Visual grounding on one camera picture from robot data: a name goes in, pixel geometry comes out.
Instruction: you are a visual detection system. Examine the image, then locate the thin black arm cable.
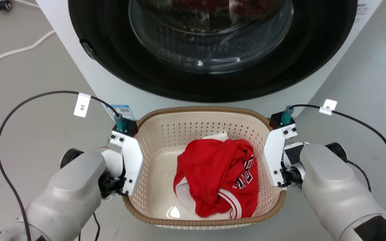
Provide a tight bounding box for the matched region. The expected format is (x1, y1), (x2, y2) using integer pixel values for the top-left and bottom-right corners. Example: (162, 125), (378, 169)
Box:
(78, 212), (101, 241)
(346, 160), (372, 193)

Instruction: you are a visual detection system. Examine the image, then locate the thick white floor cable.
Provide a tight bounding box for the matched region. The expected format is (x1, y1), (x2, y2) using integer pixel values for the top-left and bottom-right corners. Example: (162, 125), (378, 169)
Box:
(0, 29), (56, 70)

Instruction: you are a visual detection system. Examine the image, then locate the blue white barcode sticker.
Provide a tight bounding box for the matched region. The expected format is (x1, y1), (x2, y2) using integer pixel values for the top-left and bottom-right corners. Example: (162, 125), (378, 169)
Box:
(105, 104), (136, 121)

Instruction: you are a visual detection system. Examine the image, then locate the black right camera cable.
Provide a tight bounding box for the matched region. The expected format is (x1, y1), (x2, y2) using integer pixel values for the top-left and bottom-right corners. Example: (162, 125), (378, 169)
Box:
(289, 104), (386, 241)

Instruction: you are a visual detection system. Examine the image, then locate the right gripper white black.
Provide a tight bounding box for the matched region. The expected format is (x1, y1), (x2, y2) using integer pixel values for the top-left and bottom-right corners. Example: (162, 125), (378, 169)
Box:
(281, 142), (310, 191)

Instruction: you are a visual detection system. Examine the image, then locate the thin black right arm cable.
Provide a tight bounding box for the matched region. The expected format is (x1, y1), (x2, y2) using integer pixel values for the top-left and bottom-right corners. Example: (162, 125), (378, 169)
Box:
(346, 160), (372, 193)

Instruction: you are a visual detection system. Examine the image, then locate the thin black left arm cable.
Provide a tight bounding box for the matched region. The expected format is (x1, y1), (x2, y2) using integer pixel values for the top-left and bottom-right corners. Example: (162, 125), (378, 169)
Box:
(78, 212), (101, 241)

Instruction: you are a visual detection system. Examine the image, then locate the beige perforated plastic laundry basket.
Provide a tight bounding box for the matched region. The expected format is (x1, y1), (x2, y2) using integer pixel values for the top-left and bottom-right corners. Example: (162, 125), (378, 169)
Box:
(122, 106), (287, 230)

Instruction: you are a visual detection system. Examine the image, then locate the black round washer door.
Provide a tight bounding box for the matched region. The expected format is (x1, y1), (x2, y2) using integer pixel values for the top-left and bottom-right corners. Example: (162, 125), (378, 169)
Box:
(68, 0), (358, 103)

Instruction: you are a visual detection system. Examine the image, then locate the black left camera cable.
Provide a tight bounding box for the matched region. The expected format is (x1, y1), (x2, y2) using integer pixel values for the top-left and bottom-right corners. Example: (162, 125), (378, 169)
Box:
(0, 90), (121, 241)

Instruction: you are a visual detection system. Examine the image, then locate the red white sports jersey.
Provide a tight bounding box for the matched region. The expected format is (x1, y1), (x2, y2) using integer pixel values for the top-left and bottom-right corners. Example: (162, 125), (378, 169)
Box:
(173, 133), (259, 219)

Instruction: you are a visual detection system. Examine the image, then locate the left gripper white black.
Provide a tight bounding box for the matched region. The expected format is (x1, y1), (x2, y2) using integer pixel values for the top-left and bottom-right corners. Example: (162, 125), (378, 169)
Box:
(99, 149), (127, 198)

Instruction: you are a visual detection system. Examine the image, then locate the white front-load washing machine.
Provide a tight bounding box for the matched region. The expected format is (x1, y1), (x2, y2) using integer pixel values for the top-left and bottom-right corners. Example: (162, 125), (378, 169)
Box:
(36, 0), (384, 121)

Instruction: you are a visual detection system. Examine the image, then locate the white paper cable tag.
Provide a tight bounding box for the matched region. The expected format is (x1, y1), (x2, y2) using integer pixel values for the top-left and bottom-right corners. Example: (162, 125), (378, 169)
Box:
(319, 99), (338, 116)
(73, 93), (91, 118)

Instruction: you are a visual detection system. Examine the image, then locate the black camera cable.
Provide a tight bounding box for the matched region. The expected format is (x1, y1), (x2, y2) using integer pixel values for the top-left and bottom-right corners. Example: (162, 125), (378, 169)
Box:
(289, 104), (386, 241)
(0, 90), (121, 241)

